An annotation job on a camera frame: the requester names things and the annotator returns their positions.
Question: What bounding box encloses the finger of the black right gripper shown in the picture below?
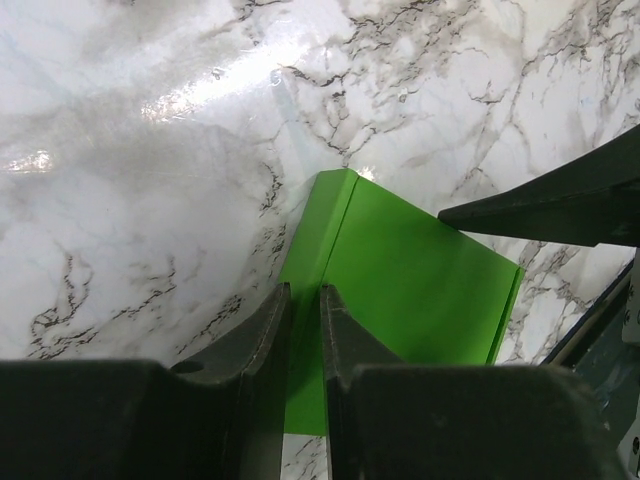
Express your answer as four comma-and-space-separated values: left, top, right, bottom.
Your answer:
438, 126, 639, 246

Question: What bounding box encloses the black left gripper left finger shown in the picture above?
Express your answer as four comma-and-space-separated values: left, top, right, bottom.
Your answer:
170, 283, 292, 479

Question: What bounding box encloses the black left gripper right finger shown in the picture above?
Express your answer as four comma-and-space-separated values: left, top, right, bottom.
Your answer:
319, 285, 401, 479

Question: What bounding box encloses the green paper box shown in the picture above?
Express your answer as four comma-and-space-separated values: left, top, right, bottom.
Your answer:
279, 169, 523, 436

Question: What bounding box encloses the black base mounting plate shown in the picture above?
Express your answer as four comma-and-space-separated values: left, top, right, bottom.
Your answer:
542, 249, 640, 480

